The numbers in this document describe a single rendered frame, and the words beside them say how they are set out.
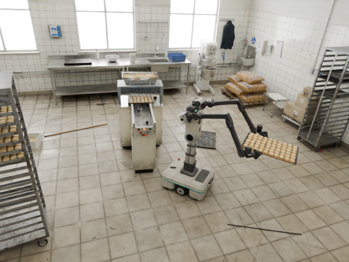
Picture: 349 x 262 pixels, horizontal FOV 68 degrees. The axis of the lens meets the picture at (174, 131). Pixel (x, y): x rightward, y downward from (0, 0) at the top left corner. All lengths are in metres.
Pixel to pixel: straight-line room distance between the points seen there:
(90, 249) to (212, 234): 1.41
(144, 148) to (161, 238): 1.30
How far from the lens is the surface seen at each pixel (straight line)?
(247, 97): 6.81
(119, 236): 3.34
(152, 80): 4.21
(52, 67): 6.48
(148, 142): 3.82
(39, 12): 7.02
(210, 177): 3.78
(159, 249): 3.20
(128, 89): 4.27
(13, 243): 3.41
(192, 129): 3.31
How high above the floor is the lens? 2.57
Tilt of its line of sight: 29 degrees down
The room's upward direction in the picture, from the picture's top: 3 degrees clockwise
